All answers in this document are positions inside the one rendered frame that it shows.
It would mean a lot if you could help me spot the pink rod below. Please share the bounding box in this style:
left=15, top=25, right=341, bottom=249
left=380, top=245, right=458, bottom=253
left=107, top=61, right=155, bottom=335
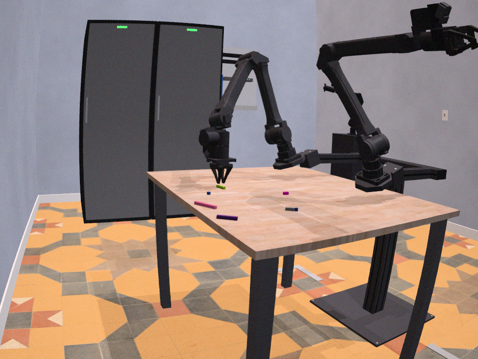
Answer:
left=194, top=201, right=217, bottom=209

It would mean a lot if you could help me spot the purple rod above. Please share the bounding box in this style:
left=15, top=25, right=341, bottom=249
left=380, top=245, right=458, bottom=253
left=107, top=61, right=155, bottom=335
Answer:
left=217, top=214, right=238, bottom=221

